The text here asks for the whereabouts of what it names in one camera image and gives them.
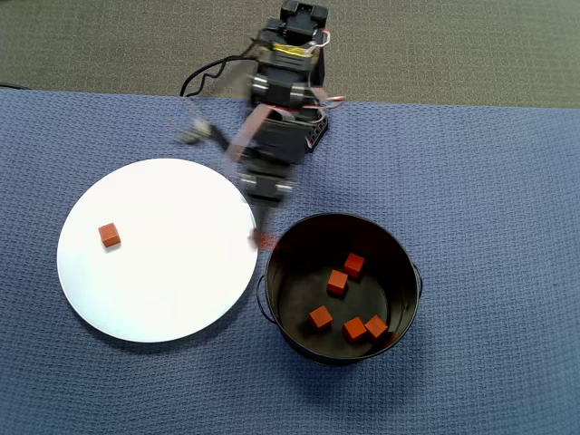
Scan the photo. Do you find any white round plate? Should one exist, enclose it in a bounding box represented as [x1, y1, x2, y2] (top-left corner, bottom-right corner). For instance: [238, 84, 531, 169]
[56, 157, 259, 344]

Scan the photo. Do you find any black cable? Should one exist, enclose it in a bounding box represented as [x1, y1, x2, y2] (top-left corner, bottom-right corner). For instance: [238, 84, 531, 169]
[179, 53, 257, 99]

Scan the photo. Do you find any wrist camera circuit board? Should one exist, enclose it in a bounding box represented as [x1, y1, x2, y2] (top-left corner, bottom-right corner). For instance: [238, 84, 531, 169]
[174, 115, 214, 146]

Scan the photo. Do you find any blue woven tablecloth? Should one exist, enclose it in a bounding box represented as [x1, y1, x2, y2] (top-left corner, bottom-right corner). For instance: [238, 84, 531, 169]
[0, 88, 580, 435]

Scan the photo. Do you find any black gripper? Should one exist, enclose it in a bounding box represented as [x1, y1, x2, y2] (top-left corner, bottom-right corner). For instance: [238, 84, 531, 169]
[239, 174, 295, 240]

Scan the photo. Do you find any red cube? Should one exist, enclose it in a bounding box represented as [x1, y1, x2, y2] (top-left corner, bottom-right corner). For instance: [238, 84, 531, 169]
[98, 222, 122, 249]
[325, 268, 350, 297]
[251, 229, 285, 250]
[342, 252, 366, 279]
[342, 316, 369, 344]
[364, 314, 390, 341]
[308, 305, 334, 334]

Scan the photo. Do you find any black metal bucket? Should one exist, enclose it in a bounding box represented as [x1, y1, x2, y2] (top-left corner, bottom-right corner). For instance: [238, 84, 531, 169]
[255, 212, 424, 367]

